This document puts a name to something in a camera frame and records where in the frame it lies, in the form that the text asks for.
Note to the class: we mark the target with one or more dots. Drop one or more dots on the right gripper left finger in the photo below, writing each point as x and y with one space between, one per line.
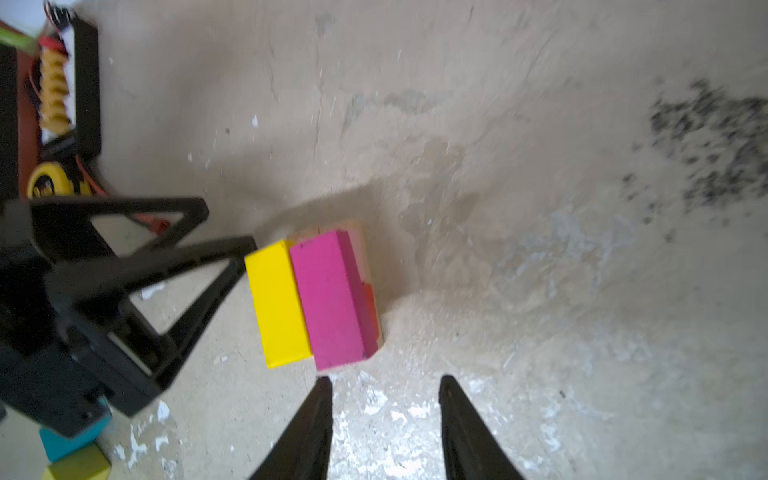
303 449

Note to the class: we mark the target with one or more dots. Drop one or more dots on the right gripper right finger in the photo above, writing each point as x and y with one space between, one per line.
470 451

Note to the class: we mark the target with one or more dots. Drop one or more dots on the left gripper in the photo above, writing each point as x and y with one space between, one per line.
69 333

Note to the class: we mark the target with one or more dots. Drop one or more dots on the yellow wood block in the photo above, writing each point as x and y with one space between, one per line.
277 305

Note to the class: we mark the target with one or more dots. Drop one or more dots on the magenta wood block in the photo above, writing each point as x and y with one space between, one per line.
336 309

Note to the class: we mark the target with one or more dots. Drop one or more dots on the red wood block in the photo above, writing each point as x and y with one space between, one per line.
369 297

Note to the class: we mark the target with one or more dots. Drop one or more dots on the pink wood block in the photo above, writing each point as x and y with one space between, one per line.
354 229

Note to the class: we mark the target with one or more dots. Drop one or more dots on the teal wood block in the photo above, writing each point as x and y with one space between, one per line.
57 447

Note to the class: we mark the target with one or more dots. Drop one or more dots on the small yellow-green block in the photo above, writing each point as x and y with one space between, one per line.
87 463

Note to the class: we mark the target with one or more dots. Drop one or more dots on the yellow tape measure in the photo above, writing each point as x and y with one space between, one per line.
54 179

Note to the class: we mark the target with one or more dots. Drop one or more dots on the black and red tool case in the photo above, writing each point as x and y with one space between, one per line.
20 136

